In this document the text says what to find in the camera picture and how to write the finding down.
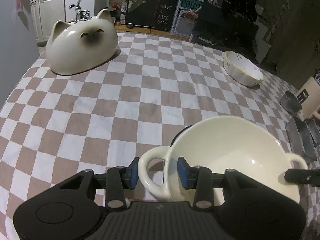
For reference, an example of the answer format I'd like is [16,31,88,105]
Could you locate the large rectangular steel tray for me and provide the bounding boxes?
[286,116,319,164]

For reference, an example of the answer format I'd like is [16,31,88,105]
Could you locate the white square ginkgo plate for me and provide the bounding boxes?
[169,125,193,147]

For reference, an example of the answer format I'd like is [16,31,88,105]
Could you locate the cream two-handled bowl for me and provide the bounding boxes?
[138,116,308,203]

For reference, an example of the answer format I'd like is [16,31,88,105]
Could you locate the round steel bowl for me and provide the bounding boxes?
[279,91,302,115]

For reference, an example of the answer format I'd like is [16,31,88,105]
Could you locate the floral scalloped ceramic bowl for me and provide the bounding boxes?
[223,50,264,87]

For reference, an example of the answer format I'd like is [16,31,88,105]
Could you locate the beige electric kettle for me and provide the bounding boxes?
[296,71,320,120]

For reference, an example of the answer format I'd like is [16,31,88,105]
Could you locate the checkered tablecloth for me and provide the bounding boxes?
[0,31,320,240]

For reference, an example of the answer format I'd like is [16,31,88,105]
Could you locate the cat shaped ceramic dish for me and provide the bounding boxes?
[46,9,118,75]

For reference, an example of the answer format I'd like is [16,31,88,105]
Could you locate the black have a nice day sign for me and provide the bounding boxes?
[151,0,178,31]

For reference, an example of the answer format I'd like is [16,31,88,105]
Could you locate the silver faucet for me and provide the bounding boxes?
[69,0,92,23]

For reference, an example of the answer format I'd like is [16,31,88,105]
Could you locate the white storage crate with sign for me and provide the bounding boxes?
[170,0,204,38]

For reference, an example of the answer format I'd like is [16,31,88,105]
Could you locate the white kitchen cabinets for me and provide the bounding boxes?
[30,0,66,43]

